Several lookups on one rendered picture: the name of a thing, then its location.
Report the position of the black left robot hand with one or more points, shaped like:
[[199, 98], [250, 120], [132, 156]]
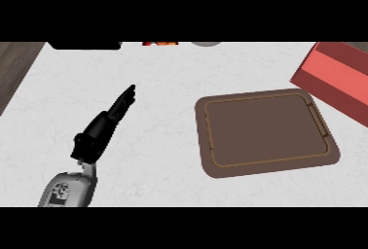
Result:
[[98, 129]]

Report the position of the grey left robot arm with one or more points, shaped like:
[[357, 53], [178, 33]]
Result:
[[67, 189]]

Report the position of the brown square tray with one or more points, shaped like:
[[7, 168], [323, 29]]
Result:
[[267, 131]]

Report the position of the red cardboard box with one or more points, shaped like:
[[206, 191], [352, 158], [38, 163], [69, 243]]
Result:
[[338, 78]]

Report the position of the black appliance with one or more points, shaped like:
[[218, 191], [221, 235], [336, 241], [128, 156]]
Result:
[[85, 45]]

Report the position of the red and orange object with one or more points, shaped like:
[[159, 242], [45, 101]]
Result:
[[160, 43]]

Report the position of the grey round object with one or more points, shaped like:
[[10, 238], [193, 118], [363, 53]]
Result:
[[206, 43]]

